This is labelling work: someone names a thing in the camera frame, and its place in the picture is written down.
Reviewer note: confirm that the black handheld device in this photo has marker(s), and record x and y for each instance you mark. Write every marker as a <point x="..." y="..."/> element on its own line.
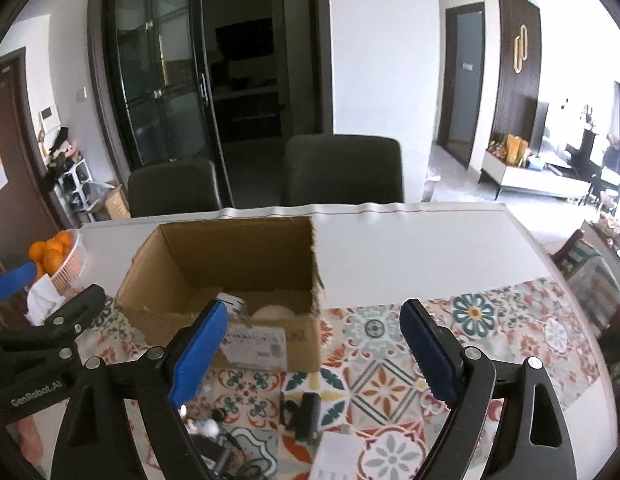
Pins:
<point x="305" y="417"/>

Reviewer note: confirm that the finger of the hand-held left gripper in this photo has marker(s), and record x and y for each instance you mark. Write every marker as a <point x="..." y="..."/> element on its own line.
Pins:
<point x="75" y="310"/>
<point x="12" y="280"/>

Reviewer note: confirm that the small brown cardboard carton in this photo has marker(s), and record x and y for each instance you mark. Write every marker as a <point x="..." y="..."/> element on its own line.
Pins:
<point x="117" y="205"/>

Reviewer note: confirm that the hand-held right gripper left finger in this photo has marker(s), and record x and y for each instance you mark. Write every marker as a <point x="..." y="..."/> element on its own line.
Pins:
<point x="200" y="355"/>

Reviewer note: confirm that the white wall intercom panel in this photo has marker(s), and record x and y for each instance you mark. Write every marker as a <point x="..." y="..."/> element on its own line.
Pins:
<point x="46" y="116"/>

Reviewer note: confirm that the white printed small carton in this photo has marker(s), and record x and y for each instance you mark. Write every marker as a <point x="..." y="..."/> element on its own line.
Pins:
<point x="234" y="305"/>

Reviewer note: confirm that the kitchen counter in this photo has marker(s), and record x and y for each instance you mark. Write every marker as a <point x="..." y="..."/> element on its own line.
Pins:
<point x="245" y="92"/>

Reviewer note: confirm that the brown wooden door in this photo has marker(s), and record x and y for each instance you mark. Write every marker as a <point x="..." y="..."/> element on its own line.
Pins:
<point x="15" y="220"/>

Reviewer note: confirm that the brown cardboard box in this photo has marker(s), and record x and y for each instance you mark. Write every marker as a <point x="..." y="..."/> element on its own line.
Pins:
<point x="270" y="255"/>

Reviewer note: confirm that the white shoe rack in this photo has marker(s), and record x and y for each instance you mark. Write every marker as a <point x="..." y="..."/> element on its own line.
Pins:
<point x="72" y="195"/>

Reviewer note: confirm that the clear plastic bag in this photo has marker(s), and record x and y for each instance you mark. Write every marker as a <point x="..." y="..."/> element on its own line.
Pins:
<point x="97" y="194"/>

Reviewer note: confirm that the black television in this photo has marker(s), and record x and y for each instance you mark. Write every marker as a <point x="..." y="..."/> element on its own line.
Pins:
<point x="541" y="125"/>

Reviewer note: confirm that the dark grey dining chair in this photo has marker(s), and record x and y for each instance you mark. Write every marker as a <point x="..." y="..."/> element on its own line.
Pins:
<point x="175" y="190"/>
<point x="340" y="170"/>

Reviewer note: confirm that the white slatted fruit basket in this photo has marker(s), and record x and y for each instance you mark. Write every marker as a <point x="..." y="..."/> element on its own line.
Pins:
<point x="70" y="271"/>

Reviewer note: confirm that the white television cabinet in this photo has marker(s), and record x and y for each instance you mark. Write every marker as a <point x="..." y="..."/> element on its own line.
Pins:
<point x="529" y="177"/>

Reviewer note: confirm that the brown wooden chair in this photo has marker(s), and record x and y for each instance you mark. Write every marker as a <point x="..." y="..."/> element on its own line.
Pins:
<point x="569" y="255"/>

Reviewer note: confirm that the dark interior door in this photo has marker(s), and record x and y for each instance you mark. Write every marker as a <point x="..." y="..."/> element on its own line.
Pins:
<point x="462" y="85"/>

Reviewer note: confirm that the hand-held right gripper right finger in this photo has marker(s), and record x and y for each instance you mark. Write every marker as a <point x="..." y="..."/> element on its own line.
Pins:
<point x="429" y="355"/>

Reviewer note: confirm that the white box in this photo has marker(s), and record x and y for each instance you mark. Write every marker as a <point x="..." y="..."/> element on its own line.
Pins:
<point x="340" y="455"/>

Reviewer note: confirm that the patterned floral table mat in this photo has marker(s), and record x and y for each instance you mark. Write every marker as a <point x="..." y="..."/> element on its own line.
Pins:
<point x="389" y="385"/>

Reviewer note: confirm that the black framed glass door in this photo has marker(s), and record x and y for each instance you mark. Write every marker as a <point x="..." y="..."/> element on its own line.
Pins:
<point x="155" y="85"/>

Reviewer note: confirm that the black piano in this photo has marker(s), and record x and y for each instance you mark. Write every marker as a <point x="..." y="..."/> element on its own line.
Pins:
<point x="587" y="152"/>

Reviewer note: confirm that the white small toy figure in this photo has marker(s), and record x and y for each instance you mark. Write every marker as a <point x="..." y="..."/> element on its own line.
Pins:
<point x="207" y="427"/>

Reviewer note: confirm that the white cloth pink print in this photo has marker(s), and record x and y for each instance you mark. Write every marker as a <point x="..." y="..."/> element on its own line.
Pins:
<point x="40" y="302"/>

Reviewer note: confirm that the yellow paper bags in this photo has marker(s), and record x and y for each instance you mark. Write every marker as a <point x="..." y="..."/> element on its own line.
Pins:
<point x="515" y="150"/>

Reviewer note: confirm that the white round object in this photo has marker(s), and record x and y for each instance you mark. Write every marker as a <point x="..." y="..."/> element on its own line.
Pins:
<point x="272" y="312"/>

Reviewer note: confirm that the pile of oranges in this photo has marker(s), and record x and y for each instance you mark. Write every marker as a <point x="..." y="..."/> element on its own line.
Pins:
<point x="52" y="255"/>

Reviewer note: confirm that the gold wall ornament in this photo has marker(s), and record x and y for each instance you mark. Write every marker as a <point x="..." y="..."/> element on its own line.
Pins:
<point x="519" y="47"/>

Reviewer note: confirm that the dark slatted wall panel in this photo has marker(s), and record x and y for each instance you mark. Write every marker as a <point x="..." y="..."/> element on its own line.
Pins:
<point x="509" y="105"/>

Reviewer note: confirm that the dark mixed clutter pile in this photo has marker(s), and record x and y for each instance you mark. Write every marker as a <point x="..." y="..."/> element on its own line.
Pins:
<point x="62" y="152"/>

